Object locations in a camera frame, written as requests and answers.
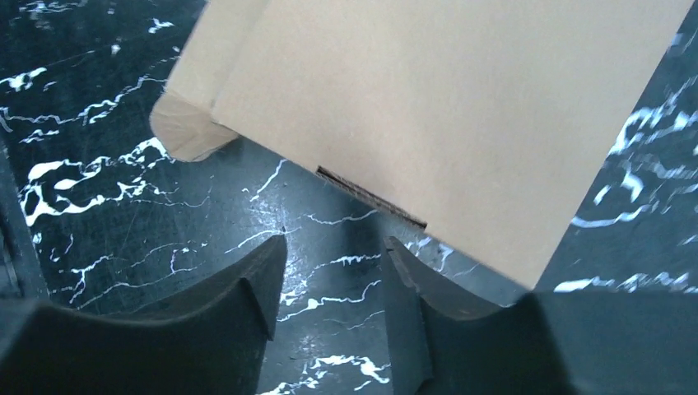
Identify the brown cardboard box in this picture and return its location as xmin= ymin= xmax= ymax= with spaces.
xmin=150 ymin=1 xmax=691 ymax=289

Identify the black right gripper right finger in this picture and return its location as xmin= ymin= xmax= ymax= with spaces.
xmin=381 ymin=237 xmax=697 ymax=394

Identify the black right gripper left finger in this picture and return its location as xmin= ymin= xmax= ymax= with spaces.
xmin=1 ymin=235 xmax=287 ymax=394

